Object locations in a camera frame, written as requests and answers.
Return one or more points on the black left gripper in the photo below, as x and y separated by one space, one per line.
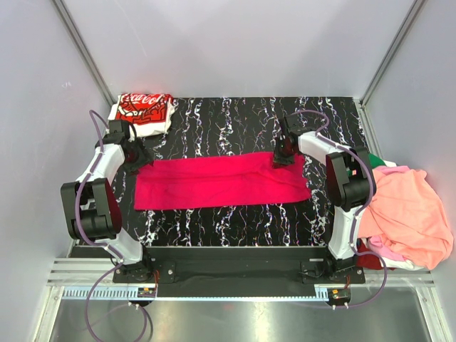
140 158

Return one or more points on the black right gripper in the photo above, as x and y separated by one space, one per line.
283 155

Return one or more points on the magenta t-shirt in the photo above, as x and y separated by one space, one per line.
202 182

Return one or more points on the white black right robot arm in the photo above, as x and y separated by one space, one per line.
349 179

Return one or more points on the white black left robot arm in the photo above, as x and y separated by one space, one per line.
91 209

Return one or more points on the folded white red graphic t-shirt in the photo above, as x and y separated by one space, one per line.
150 114

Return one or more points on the green t-shirt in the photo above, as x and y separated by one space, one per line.
375 161

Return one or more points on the light pink t-shirt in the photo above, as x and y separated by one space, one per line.
385 170

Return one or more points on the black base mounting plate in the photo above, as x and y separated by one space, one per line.
235 273

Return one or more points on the peach t-shirt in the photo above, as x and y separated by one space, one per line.
407 216

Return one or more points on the left orange connector board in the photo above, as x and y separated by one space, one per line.
147 291

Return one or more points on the orange connector board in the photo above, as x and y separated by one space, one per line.
147 291
341 294

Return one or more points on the dark red t-shirt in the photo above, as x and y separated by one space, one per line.
367 261

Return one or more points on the right orange connector board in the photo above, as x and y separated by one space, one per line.
341 294

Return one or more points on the front aluminium extrusion rail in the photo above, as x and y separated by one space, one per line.
81 278

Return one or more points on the aluminium frame rail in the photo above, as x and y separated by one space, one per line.
76 37

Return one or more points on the right aluminium frame post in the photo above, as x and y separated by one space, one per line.
399 38

